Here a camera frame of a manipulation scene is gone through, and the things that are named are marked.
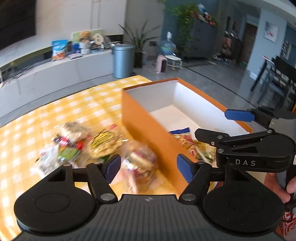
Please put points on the wall socket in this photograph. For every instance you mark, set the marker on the wall socket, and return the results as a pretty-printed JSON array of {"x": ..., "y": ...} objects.
[{"x": 152, "y": 43}]

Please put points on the trailing green plant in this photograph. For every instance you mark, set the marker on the trailing green plant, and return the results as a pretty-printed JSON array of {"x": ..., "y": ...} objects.
[{"x": 185, "y": 20}]

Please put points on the pink clear snack packet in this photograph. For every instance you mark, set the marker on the pink clear snack packet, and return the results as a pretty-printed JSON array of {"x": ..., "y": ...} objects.
[{"x": 140, "y": 162}]

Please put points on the red patterned clothing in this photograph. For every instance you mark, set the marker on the red patterned clothing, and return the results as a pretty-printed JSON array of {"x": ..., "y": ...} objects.
[{"x": 288, "y": 220}]

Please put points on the orange cardboard box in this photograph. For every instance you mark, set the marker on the orange cardboard box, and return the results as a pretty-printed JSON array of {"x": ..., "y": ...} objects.
[{"x": 143, "y": 120}]

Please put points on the cluttered shoe rack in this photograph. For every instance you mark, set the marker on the cluttered shoe rack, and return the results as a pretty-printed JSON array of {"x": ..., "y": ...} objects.
[{"x": 227, "y": 48}]

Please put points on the small blue box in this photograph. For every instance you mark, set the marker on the small blue box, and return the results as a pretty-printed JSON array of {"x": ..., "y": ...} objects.
[{"x": 75, "y": 47}]

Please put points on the blue water jug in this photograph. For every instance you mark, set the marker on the blue water jug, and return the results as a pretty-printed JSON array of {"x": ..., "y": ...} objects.
[{"x": 167, "y": 46}]

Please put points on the long leaf potted plant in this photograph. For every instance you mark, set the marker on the long leaf potted plant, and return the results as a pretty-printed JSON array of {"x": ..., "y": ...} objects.
[{"x": 138, "y": 46}]

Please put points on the flat white box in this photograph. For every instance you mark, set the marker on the flat white box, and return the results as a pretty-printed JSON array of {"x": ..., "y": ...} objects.
[{"x": 75, "y": 56}]

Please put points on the black television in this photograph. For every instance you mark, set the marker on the black television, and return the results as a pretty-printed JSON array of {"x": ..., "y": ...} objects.
[{"x": 16, "y": 20}]

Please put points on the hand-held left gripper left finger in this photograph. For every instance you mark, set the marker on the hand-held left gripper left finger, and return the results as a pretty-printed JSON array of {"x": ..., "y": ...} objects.
[{"x": 113, "y": 167}]

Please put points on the pink plastic stool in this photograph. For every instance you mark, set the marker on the pink plastic stool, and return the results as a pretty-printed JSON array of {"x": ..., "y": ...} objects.
[{"x": 161, "y": 63}]

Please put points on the round white plaque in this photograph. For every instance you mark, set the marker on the round white plaque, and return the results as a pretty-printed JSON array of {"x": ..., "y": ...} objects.
[{"x": 97, "y": 39}]

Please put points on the puffed rice snack packet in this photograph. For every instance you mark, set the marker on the puffed rice snack packet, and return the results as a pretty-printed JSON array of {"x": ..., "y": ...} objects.
[{"x": 72, "y": 129}]

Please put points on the large blue snack bag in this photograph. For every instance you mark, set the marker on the large blue snack bag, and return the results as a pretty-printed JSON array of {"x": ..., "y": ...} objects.
[{"x": 59, "y": 49}]

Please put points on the yellow red snack packet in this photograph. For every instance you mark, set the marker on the yellow red snack packet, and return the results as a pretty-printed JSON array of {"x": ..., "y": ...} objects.
[{"x": 197, "y": 148}]

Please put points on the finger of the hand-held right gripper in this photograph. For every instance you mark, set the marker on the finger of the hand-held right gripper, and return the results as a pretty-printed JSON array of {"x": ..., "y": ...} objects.
[
  {"x": 208, "y": 135},
  {"x": 238, "y": 115}
]

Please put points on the teddy bear in white pot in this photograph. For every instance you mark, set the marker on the teddy bear in white pot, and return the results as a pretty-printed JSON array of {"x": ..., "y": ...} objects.
[{"x": 84, "y": 42}]

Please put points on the green printed card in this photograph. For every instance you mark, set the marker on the green printed card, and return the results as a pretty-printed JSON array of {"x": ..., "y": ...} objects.
[{"x": 76, "y": 36}]

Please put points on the white marble tv cabinet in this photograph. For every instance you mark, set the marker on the white marble tv cabinet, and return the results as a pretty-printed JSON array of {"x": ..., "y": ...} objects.
[{"x": 57, "y": 74}]

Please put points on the grey metal trash can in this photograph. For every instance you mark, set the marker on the grey metal trash can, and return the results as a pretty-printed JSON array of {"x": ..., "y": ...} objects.
[{"x": 123, "y": 61}]

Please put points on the person's right hand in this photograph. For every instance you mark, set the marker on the person's right hand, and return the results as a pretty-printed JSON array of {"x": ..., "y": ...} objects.
[{"x": 275, "y": 183}]

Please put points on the black dining chair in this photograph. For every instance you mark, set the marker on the black dining chair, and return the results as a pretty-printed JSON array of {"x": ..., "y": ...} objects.
[{"x": 277, "y": 76}]

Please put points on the yellow checked tablecloth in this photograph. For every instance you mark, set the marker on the yellow checked tablecloth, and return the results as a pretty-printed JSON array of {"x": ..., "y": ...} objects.
[{"x": 69, "y": 104}]

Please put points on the grey blue dresser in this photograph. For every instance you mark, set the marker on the grey blue dresser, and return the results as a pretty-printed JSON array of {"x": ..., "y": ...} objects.
[{"x": 203, "y": 39}]

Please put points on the blue edged snack packet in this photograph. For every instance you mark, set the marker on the blue edged snack packet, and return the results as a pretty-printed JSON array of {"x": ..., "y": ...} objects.
[{"x": 179, "y": 131}]

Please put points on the yellow label biscuit packet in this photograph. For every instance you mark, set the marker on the yellow label biscuit packet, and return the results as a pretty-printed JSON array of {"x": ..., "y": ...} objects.
[{"x": 104, "y": 142}]

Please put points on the wall picture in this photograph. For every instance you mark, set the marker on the wall picture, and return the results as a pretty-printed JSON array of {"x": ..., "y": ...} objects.
[{"x": 271, "y": 32}]

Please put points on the white round stool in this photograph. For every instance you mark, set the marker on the white round stool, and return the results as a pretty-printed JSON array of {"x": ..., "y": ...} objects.
[{"x": 174, "y": 60}]

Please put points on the snack packets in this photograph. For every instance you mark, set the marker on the snack packets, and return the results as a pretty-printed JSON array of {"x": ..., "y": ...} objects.
[{"x": 67, "y": 154}]

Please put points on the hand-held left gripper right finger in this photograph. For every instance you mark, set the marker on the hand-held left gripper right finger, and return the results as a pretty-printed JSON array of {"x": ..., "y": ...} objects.
[{"x": 184, "y": 168}]

